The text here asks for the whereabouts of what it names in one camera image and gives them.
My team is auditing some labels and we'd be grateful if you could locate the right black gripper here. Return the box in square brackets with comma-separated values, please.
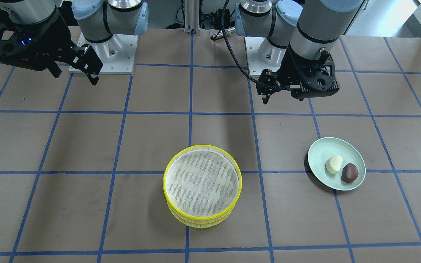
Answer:
[0, 9, 103, 85]

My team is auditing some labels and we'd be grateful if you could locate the light green plate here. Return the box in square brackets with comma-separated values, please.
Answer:
[307, 137, 366, 190]

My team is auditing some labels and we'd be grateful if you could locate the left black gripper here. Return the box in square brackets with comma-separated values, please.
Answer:
[256, 49, 340, 105]

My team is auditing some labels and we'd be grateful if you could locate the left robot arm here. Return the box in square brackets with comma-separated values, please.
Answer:
[235, 0, 362, 104]

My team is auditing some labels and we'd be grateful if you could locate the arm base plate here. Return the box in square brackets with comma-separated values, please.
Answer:
[78, 33, 138, 75]
[244, 37, 286, 78]

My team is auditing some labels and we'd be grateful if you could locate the white cloth liner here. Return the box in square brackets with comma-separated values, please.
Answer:
[167, 150, 239, 216]

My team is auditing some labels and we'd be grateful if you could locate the dark red bun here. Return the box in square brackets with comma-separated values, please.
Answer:
[341, 163, 359, 183]

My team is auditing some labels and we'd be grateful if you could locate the white bun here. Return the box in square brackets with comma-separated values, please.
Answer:
[325, 155, 344, 175]

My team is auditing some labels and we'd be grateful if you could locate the black braided cable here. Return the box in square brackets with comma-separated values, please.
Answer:
[221, 0, 284, 92]

